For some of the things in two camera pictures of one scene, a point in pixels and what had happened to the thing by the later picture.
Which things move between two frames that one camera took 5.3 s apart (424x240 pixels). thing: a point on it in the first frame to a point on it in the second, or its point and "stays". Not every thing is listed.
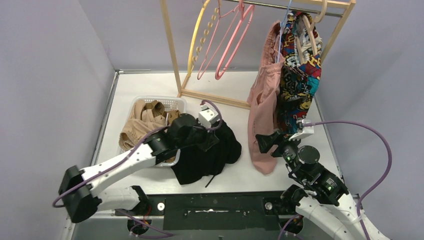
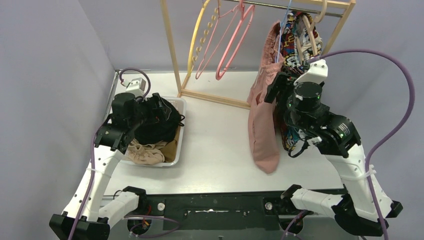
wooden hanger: (315, 19) stays
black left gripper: (205, 140) to (145, 112)
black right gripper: (265, 141) to (283, 82)
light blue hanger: (280, 30) stays
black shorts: (194, 163) to (164, 127)
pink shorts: (263, 96) stays
